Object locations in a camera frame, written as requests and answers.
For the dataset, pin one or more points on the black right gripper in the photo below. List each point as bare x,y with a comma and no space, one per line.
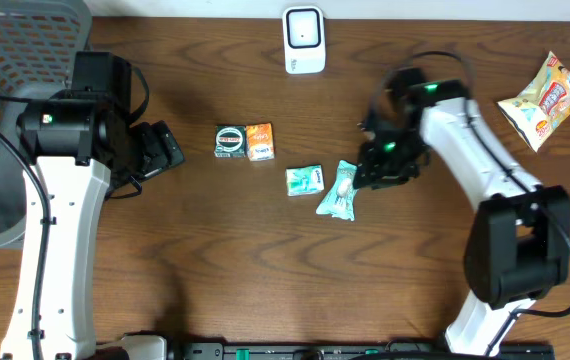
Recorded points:
372,173

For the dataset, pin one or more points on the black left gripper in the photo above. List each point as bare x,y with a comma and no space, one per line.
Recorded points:
159,158

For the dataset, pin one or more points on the teal candy wrapper bag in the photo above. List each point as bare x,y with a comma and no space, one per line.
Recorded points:
338,202

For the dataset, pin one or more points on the round black lidded cup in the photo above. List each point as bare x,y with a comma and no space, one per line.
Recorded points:
230,142

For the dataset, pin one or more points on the green tissue pack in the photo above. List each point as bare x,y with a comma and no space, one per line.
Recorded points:
304,181

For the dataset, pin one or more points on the orange juice carton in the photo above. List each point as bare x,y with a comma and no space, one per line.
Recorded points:
260,142

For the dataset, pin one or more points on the yellow blue snack bag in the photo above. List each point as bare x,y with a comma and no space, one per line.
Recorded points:
542,106

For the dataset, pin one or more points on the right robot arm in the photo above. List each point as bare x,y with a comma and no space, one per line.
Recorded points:
519,243

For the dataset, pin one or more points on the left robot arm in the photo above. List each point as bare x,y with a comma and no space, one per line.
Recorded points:
79,152

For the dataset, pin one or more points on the white barcode scanner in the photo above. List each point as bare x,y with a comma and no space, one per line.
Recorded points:
304,40

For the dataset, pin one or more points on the grey plastic mesh basket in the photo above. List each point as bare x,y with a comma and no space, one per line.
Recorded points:
38,43

